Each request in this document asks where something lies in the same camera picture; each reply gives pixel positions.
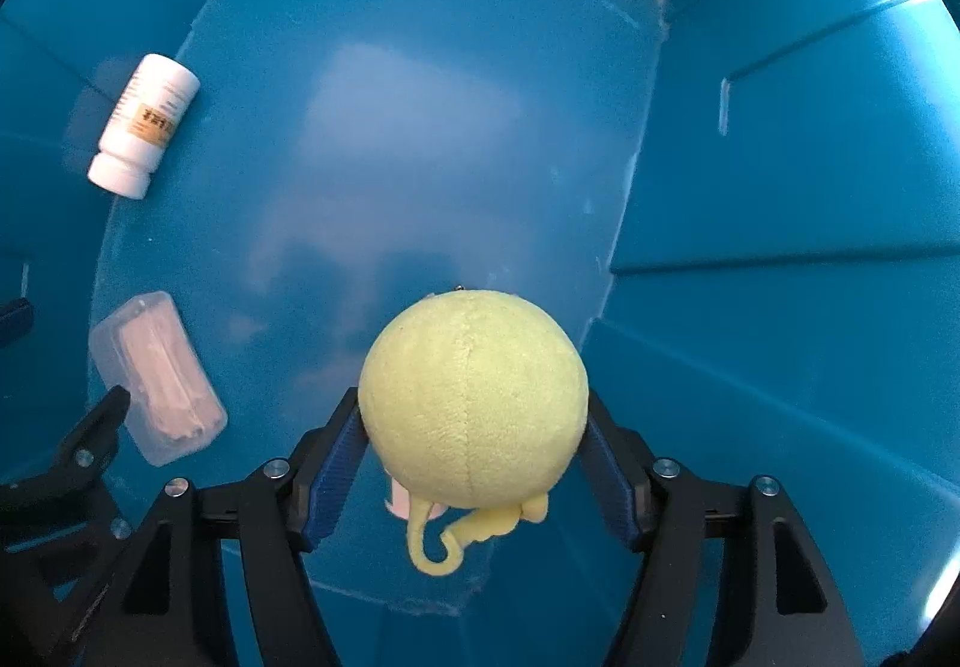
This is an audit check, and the clear plastic case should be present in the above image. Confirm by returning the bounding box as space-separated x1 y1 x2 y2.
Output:
88 292 228 467

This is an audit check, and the green ball plush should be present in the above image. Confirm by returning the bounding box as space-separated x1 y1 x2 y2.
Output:
358 290 589 578

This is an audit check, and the blue folding crate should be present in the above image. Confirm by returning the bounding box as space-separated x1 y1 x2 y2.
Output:
2 0 958 665

